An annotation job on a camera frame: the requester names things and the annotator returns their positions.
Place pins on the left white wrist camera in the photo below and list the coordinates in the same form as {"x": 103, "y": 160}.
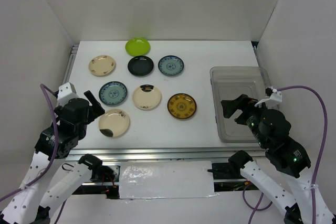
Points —
{"x": 66, "y": 92}

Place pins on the cream plate with brown flowers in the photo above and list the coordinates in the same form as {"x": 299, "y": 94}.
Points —
{"x": 101, "y": 65}

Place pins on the aluminium rail frame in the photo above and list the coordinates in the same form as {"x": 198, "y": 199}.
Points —
{"x": 155, "y": 134}

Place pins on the cream plate black brush mark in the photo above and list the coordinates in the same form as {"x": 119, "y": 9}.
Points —
{"x": 114, "y": 123}

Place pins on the small blue floral plate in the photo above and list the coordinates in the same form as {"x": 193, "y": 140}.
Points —
{"x": 171, "y": 65}

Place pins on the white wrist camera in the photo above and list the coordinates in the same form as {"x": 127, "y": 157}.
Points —
{"x": 66, "y": 92}
{"x": 272, "y": 99}

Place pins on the white taped cover panel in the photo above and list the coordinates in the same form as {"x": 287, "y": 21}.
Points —
{"x": 157, "y": 180}

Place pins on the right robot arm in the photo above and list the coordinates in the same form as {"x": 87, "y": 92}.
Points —
{"x": 304, "y": 203}

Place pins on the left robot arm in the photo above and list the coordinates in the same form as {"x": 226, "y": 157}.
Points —
{"x": 35, "y": 201}

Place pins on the large blue floral plate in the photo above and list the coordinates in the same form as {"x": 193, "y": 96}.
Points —
{"x": 113, "y": 93}

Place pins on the yellow patterned plate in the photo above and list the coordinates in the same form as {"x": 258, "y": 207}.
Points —
{"x": 182, "y": 106}

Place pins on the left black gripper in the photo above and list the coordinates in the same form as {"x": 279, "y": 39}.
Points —
{"x": 96, "y": 109}

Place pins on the clear plastic bin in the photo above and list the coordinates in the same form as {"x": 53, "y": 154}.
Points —
{"x": 228, "y": 83}

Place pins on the cream plate black top mark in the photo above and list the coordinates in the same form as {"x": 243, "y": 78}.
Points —
{"x": 146, "y": 97}

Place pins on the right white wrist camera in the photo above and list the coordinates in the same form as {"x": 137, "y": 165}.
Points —
{"x": 272, "y": 99}

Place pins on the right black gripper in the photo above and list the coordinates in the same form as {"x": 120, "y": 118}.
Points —
{"x": 241, "y": 101}

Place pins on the green plate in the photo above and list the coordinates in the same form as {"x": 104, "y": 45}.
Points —
{"x": 137, "y": 47}

